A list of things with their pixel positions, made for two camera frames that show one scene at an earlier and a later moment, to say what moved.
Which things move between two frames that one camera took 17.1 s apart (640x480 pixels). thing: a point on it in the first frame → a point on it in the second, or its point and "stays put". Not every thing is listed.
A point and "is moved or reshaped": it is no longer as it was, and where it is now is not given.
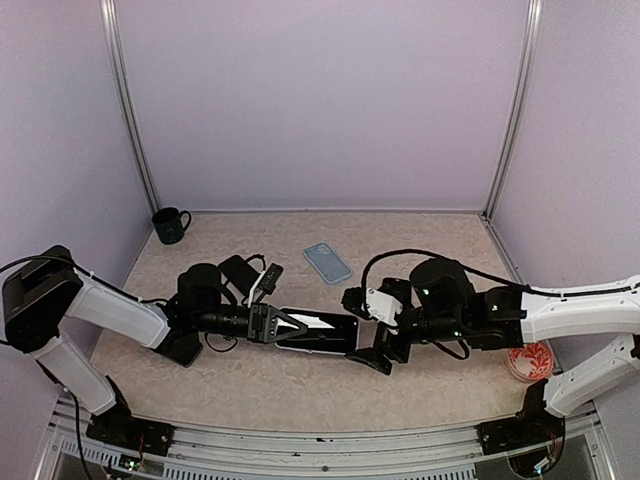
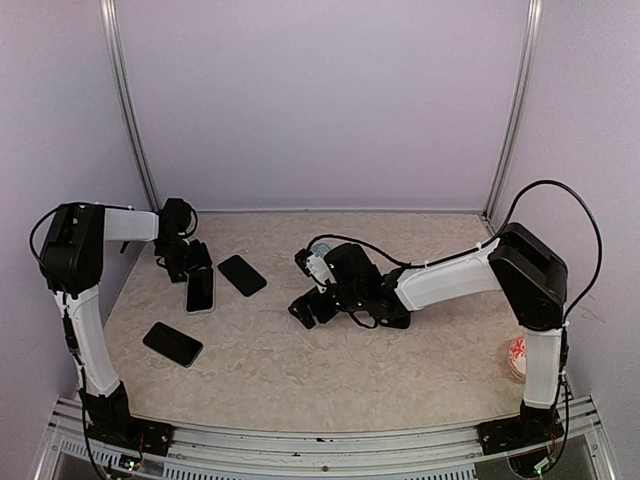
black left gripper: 258,310 → 202,258
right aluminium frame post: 527,69 stays put
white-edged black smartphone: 326,331 is moved or reshaped
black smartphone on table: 181,347 stays put
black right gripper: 375,357 → 305,313
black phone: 327,333 is moved or reshaped
